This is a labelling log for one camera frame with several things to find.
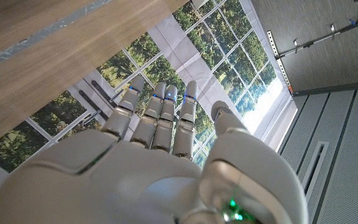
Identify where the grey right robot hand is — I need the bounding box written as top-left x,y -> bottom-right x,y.
0,75 -> 309,224

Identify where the printed window forest backdrop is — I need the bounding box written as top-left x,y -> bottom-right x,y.
0,0 -> 300,175

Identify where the grey tape outline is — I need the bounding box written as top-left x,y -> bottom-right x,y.
0,0 -> 111,74

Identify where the perforated white metal rail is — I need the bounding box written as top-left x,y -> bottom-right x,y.
266,30 -> 294,94

